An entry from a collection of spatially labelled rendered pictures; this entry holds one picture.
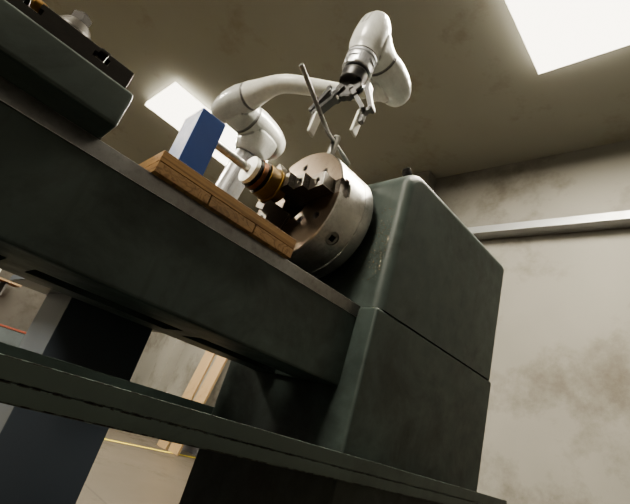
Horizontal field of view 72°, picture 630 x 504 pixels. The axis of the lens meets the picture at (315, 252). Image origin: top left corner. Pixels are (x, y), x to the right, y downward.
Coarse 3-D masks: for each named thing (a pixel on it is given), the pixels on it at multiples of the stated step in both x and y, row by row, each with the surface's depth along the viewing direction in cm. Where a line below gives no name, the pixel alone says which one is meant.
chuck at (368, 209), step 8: (368, 192) 109; (368, 200) 107; (368, 208) 106; (368, 216) 105; (360, 224) 103; (368, 224) 105; (360, 232) 104; (352, 240) 103; (360, 240) 104; (344, 248) 103; (352, 248) 104; (336, 256) 103; (344, 256) 104; (328, 264) 105; (336, 264) 105; (312, 272) 107; (320, 272) 107; (328, 272) 107
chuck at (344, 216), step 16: (304, 160) 117; (320, 160) 111; (336, 160) 106; (336, 176) 103; (352, 176) 106; (336, 192) 100; (352, 192) 102; (288, 208) 115; (304, 208) 106; (320, 208) 101; (336, 208) 98; (352, 208) 102; (288, 224) 107; (304, 224) 102; (320, 224) 98; (336, 224) 99; (352, 224) 102; (304, 240) 99; (320, 240) 99; (304, 256) 102; (320, 256) 102
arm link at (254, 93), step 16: (400, 64) 130; (256, 80) 147; (272, 80) 143; (288, 80) 142; (304, 80) 142; (320, 80) 142; (384, 80) 131; (400, 80) 132; (256, 96) 147; (272, 96) 148; (336, 96) 143; (384, 96) 136; (400, 96) 136
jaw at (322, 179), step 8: (288, 176) 102; (304, 176) 101; (320, 176) 100; (328, 176) 100; (288, 184) 101; (296, 184) 102; (304, 184) 100; (312, 184) 101; (320, 184) 98; (328, 184) 100; (336, 184) 102; (344, 184) 102; (288, 192) 103; (296, 192) 103; (304, 192) 102; (312, 192) 101; (320, 192) 101; (328, 192) 100; (344, 192) 101; (296, 200) 105; (304, 200) 105; (312, 200) 104
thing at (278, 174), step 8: (264, 168) 99; (272, 168) 101; (256, 176) 99; (264, 176) 99; (272, 176) 100; (280, 176) 102; (248, 184) 100; (256, 184) 100; (264, 184) 100; (272, 184) 101; (280, 184) 101; (256, 192) 101; (264, 192) 101; (272, 192) 102; (280, 192) 104; (264, 200) 103; (272, 200) 105
